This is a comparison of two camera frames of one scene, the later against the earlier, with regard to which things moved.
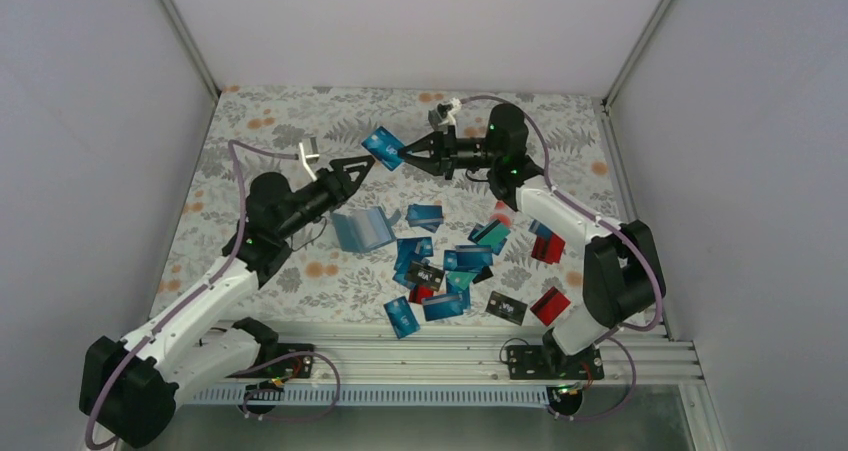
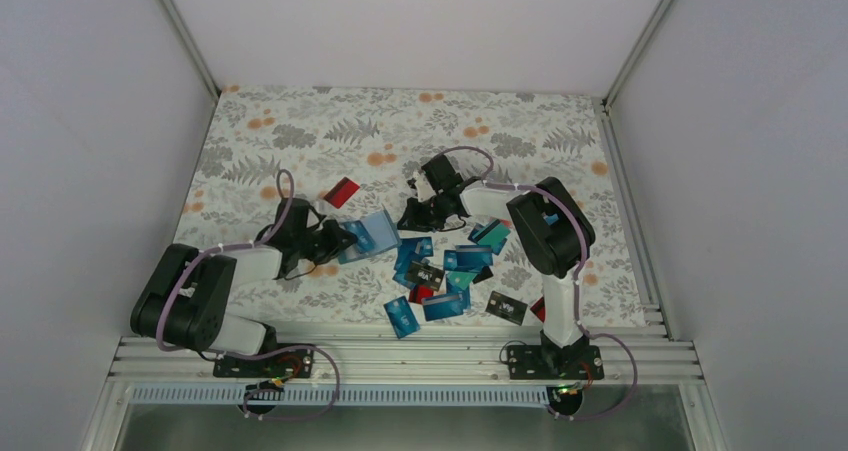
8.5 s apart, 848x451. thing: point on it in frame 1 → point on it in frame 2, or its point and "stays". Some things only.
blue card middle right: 467,258 stays
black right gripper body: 472,155 → 431,216
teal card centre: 460,278 stays
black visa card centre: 423,275 stays
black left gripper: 331,186 → 335,234
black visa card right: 507,308 stays
